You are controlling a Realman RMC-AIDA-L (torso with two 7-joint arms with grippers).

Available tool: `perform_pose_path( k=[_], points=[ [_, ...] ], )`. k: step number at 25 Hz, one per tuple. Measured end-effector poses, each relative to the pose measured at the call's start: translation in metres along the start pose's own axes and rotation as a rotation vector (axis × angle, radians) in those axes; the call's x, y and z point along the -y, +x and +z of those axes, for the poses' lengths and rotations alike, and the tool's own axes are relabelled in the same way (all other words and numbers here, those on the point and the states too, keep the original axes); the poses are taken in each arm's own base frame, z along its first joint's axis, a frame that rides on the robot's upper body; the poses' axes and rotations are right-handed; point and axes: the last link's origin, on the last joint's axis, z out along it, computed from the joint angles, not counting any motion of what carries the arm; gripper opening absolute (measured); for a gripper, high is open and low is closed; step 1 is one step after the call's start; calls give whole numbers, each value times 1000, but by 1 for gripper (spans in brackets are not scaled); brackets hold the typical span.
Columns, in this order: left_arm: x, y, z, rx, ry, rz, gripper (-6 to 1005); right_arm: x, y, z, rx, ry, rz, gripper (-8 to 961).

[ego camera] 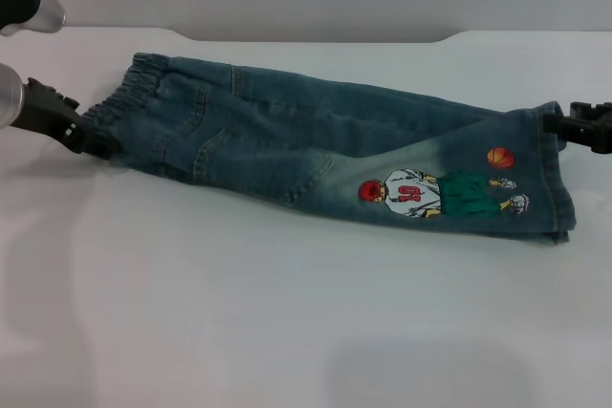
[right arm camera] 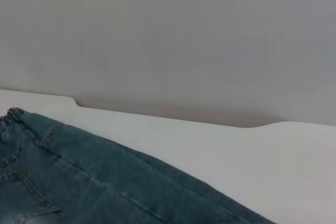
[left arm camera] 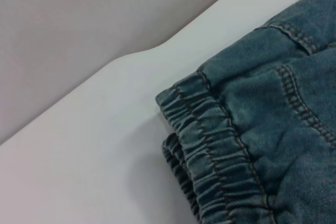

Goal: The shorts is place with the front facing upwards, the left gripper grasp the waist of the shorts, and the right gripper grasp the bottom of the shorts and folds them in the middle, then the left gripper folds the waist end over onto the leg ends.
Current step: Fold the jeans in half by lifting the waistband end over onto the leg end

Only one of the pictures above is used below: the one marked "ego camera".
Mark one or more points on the blue denim shorts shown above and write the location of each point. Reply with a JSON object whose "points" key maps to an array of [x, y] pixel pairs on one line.
{"points": [[287, 140]]}

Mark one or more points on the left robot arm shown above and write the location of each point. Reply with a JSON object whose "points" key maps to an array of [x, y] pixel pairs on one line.
{"points": [[48, 16]]}

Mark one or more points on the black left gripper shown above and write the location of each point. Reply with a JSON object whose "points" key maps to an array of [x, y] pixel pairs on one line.
{"points": [[45, 109]]}

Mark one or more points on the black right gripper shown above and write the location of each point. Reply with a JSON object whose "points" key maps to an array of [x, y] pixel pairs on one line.
{"points": [[603, 133]]}

